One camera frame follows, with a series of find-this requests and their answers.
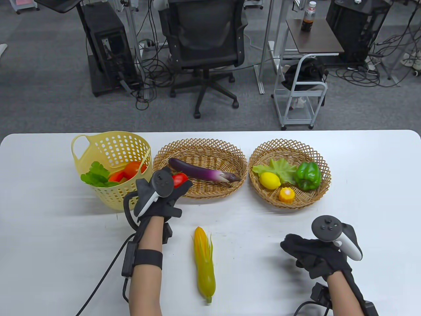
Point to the person's left hand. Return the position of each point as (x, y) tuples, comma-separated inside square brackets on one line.
[(167, 204)]

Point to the person's right hand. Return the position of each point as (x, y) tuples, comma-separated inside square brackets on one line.
[(315, 256)]

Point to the red tomato object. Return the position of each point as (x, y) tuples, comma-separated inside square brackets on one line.
[(180, 180)]

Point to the grey white hand controller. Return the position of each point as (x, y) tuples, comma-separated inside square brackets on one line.
[(327, 228)]

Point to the oval wicker basket container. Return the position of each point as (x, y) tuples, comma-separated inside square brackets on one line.
[(204, 191)]

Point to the yellow plastic basket container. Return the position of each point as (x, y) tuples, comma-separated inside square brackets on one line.
[(125, 197)]

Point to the purple eggplant object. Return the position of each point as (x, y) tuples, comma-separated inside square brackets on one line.
[(197, 171)]

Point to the orange fruit object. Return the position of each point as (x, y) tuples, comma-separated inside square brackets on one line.
[(133, 168)]

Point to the round wicker basket container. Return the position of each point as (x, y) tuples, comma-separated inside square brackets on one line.
[(312, 197)]

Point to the small corn piece object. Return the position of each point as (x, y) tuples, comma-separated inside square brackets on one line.
[(286, 195)]

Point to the yellow corn cob object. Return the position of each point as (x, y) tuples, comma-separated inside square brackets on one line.
[(204, 263)]

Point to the orange carrot object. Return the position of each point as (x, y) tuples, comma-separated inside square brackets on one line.
[(97, 176)]

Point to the green bell pepper object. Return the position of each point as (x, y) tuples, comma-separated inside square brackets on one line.
[(307, 176)]

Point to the yellow lemon object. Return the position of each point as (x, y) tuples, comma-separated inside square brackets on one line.
[(269, 180)]

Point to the green lettuce leaf object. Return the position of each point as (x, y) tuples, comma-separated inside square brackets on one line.
[(279, 166)]

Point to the person's right forearm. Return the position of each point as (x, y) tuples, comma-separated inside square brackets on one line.
[(343, 296)]

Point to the person's left forearm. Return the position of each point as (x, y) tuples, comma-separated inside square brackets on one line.
[(146, 293)]

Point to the black left wrist band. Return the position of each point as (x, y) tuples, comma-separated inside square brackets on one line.
[(148, 259)]

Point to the black left sensor box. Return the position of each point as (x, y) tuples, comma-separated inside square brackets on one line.
[(128, 260)]

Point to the black sensor box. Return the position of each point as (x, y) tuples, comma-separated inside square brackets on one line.
[(128, 260), (371, 309)]

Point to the black right sensor box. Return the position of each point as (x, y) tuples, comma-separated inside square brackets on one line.
[(371, 309)]

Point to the white power strip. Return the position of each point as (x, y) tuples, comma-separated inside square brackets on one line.
[(148, 43)]

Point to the white rolling cart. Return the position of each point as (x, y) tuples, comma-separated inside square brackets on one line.
[(309, 93)]

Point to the black computer tower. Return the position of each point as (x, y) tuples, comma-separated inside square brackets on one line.
[(352, 29), (105, 49)]

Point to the black office chair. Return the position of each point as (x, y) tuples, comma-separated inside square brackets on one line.
[(204, 36)]

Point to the black bag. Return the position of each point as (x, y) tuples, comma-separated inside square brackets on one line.
[(304, 74)]

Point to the brown side table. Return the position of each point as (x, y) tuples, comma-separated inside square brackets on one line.
[(315, 41)]

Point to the black desk top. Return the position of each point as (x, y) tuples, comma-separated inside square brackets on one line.
[(56, 5)]

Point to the dark drink bottle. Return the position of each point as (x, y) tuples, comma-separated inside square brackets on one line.
[(308, 19)]

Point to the white pink cart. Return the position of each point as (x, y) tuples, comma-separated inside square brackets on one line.
[(23, 3)]

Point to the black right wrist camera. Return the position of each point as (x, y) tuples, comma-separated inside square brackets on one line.
[(320, 294)]

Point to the white desk leg frame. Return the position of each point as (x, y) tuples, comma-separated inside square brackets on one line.
[(260, 82)]

